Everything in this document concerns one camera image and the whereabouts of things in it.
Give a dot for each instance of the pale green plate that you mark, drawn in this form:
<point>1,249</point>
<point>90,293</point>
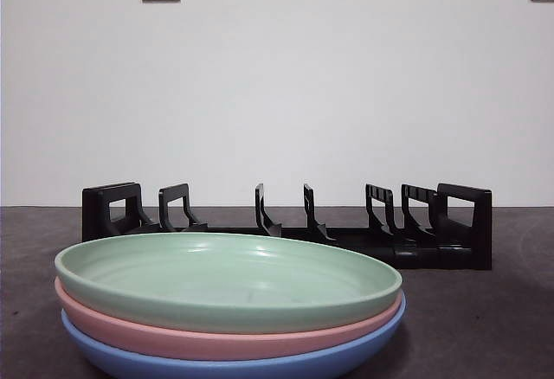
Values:
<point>216,275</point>

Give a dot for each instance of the pink plate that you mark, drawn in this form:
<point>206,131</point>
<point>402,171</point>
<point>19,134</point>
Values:
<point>216,346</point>

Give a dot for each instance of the blue plate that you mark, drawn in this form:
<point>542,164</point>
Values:
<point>216,370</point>

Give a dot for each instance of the black plate rack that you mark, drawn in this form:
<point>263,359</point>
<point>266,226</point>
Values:
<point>482,232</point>

